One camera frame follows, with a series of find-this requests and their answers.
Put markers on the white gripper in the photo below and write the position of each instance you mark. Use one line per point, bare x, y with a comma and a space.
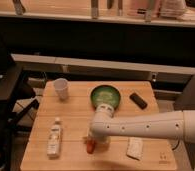
97, 140

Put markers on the red pepper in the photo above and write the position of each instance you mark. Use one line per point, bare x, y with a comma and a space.
90, 146

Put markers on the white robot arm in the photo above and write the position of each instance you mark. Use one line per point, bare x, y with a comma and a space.
170, 125

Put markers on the white plastic bottle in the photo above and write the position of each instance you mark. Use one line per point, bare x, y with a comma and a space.
54, 139

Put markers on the green bowl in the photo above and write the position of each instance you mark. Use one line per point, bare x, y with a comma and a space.
105, 94

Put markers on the black rectangular block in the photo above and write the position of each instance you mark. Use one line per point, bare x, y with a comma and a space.
142, 104

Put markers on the white paper cup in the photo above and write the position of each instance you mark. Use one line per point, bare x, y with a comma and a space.
61, 88

